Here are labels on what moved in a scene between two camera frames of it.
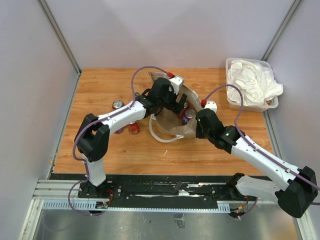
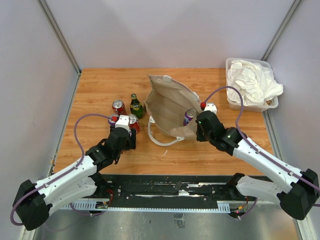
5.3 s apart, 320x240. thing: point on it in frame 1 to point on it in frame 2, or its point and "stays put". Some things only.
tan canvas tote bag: x=169 y=122 stays put
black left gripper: x=175 y=106 to x=131 y=142
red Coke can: x=117 y=104 stays put
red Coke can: x=134 y=127 stays put
